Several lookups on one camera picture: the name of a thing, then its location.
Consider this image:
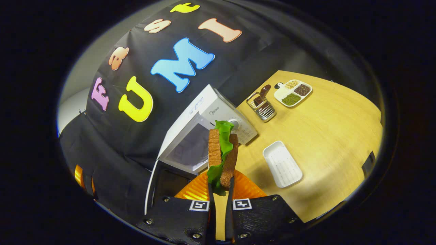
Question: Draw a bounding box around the brown utensil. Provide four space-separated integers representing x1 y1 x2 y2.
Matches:
253 84 272 106

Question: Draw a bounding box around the white microwave oven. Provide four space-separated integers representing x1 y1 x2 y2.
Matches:
144 84 259 215

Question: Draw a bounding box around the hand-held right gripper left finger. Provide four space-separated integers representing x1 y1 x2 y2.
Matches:
136 169 217 245

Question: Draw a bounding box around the white rectangular tray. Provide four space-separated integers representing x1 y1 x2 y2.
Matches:
262 140 303 189

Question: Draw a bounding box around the white divided dish with beans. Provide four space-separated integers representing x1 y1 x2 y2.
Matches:
273 79 313 108

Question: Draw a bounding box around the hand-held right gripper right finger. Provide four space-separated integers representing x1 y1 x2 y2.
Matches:
224 169 304 245

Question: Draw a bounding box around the sandwich with lettuce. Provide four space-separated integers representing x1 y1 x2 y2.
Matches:
206 120 239 196

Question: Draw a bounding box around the metal wire basket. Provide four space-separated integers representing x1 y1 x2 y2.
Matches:
246 91 277 122

